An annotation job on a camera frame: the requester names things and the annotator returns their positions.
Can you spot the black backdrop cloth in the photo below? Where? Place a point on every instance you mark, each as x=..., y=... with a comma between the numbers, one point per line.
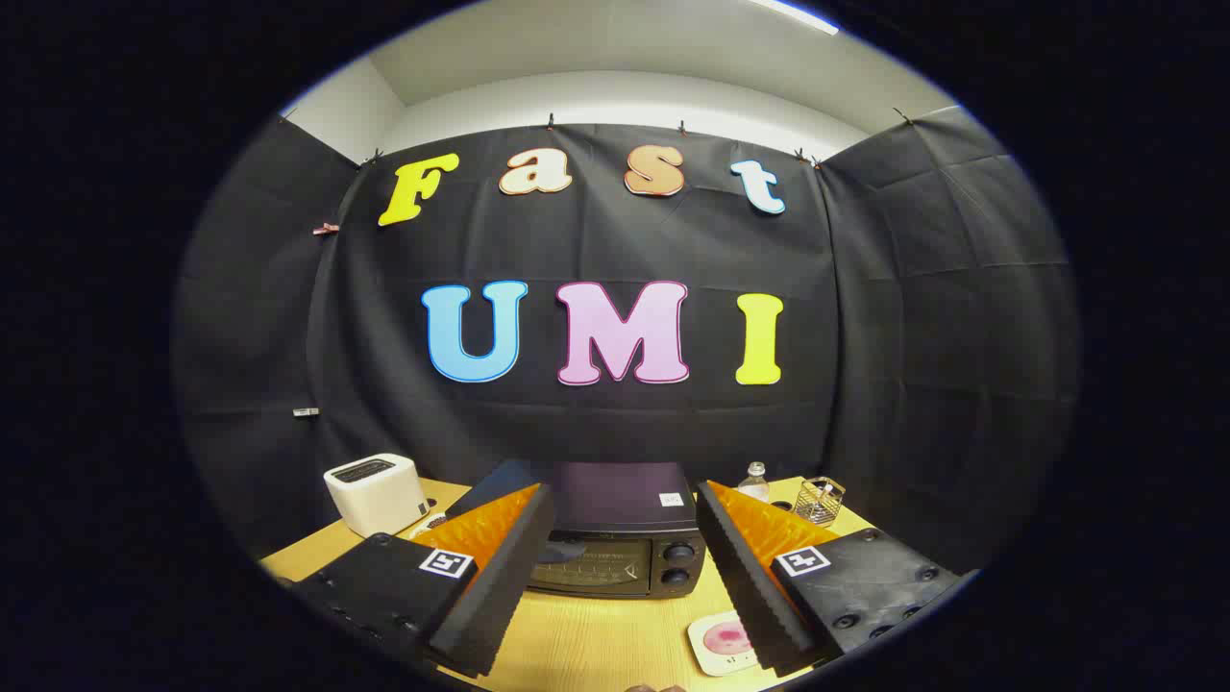
x=615, y=240

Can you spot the small white dish of beans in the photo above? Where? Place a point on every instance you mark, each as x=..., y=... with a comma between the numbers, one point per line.
x=428, y=528

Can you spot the black toaster oven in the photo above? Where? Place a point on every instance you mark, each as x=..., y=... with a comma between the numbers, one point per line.
x=620, y=500

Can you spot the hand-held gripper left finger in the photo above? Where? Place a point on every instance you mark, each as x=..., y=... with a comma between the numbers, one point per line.
x=504, y=596

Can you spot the white bread toaster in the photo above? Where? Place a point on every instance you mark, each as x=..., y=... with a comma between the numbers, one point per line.
x=370, y=495

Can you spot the cream square tray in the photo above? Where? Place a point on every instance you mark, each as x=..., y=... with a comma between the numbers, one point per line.
x=706, y=654

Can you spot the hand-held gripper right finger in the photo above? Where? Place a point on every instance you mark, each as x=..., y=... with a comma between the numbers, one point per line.
x=745, y=586

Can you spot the clear plastic bottle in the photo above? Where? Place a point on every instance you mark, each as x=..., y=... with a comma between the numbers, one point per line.
x=754, y=485

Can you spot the pink ham slice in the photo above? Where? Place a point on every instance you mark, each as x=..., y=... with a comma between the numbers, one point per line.
x=725, y=636

